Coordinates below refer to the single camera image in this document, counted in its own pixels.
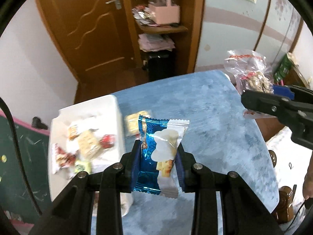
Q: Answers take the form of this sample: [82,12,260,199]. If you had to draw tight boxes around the round cookies clear pack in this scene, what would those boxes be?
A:
[67,120,85,140]

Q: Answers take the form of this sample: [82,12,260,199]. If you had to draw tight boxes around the blue table cloth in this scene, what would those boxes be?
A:
[113,70,279,234]

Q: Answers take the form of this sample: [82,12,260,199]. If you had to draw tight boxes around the person right hand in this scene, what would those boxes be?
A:
[302,154,313,200]

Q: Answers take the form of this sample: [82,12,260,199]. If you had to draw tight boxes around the clear zip bag nuts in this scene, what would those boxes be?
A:
[223,49,276,120]

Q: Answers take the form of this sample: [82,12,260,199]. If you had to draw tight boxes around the green bag by wall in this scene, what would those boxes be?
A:
[274,52,298,84]

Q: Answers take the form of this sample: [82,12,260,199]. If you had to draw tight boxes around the red white jujube snack bag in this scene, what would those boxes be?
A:
[51,143,77,174]

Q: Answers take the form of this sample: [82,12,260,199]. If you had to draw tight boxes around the green chalkboard pink frame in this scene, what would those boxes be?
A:
[1,112,51,224]

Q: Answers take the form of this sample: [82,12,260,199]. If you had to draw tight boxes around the brown wooden door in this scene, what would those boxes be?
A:
[35,0,139,83]

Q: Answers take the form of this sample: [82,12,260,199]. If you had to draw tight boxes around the yellow rice cake block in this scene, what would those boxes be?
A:
[124,110,151,136]

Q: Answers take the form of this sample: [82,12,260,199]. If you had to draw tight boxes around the brown bedpost knob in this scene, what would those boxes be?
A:
[272,185,297,224]

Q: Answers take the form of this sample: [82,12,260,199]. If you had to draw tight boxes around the white plastic organizer bin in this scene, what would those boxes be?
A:
[48,94,134,217]

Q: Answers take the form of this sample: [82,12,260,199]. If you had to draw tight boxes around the small red snack packet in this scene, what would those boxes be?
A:
[99,134,116,150]

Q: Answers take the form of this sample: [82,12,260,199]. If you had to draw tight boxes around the blue white wafer packet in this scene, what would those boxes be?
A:
[134,115,190,198]

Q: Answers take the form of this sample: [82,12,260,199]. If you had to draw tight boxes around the pink basket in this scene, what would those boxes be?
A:
[148,0,180,25]

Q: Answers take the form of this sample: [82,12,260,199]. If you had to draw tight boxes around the green pineapple cake packet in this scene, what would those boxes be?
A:
[74,160,92,175]

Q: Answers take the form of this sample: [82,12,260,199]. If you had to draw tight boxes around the yellow puffed snack pack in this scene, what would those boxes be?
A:
[77,130,101,160]

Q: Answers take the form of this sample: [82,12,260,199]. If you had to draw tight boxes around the folded pink cloths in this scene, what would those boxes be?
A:
[138,33,175,52]

